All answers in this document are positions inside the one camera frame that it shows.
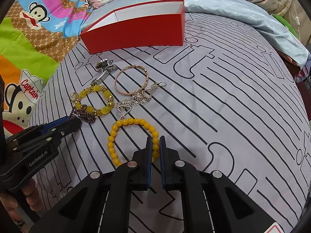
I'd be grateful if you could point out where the red cardboard box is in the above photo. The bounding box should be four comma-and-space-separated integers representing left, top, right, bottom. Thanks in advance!
80, 0, 185, 54

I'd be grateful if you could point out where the orange-yellow bead bracelet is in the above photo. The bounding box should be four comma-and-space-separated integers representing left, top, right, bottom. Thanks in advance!
107, 117, 161, 167

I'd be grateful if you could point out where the rose gold bangle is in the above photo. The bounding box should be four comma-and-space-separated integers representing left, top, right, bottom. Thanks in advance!
114, 65, 149, 96

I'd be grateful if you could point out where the person's left hand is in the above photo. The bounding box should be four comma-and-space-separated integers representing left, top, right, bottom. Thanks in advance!
1, 178, 43, 222

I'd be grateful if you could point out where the light blue quilt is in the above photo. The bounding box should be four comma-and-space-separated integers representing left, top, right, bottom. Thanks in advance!
81, 0, 310, 67

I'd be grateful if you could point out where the colourful cartoon monkey blanket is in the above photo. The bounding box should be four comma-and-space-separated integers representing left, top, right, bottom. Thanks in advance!
1, 0, 90, 137

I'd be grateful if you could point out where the silver metal watch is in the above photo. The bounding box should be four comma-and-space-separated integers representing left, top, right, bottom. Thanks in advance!
90, 59, 118, 86

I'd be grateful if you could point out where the purple garnet bead bracelet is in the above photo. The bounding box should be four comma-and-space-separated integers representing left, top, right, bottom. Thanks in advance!
68, 103, 98, 124

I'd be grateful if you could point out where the grey line-patterned sheet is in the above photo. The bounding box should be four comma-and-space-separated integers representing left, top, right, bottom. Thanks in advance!
30, 13, 310, 232

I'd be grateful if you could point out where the green plastic object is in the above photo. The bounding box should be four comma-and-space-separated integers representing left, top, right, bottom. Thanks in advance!
273, 14, 299, 39

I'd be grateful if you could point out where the silver chain necklace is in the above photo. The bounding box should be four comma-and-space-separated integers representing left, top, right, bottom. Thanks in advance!
115, 81, 167, 121

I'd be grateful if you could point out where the yellow translucent bead bracelet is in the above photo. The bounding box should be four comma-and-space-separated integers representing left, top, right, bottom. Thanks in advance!
69, 83, 115, 117

